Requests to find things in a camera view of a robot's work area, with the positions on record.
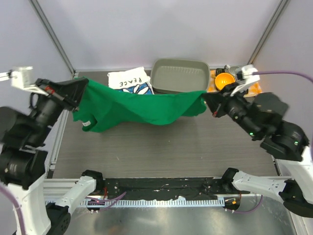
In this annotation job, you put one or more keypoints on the grey plastic tray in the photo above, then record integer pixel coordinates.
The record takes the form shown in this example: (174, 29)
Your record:
(172, 76)

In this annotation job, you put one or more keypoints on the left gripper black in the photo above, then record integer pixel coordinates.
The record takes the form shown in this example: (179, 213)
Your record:
(70, 92)

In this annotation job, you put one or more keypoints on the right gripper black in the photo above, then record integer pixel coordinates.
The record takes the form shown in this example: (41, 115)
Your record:
(217, 102)

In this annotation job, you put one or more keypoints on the orange checkered cloth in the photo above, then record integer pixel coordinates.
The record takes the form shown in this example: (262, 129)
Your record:
(252, 91)

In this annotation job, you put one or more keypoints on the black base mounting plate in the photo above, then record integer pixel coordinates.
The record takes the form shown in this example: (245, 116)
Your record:
(194, 188)

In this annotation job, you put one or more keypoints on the orange bowl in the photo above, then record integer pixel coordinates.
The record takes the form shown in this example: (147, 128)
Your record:
(223, 79)

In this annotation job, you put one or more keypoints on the grey striped mug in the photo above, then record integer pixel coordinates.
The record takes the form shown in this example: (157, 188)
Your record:
(233, 70)

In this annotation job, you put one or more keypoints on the slotted cable duct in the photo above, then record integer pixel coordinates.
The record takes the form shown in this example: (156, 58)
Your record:
(180, 202)

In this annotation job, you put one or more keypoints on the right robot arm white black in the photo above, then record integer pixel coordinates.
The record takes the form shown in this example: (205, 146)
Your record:
(286, 142)

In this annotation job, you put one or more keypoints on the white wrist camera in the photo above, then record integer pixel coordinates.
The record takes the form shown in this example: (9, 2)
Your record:
(246, 77)
(21, 78)

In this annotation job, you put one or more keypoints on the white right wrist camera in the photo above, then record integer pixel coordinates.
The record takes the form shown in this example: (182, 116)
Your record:
(246, 77)

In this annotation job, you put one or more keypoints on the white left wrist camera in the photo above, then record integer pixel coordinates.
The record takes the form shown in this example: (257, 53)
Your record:
(21, 78)

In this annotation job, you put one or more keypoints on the white folded daisy t shirt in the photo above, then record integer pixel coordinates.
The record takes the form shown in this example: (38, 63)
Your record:
(135, 81)

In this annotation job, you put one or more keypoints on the green t shirt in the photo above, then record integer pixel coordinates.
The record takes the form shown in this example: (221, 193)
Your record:
(102, 107)

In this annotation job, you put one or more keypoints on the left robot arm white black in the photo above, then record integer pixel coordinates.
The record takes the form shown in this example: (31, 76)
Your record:
(22, 159)

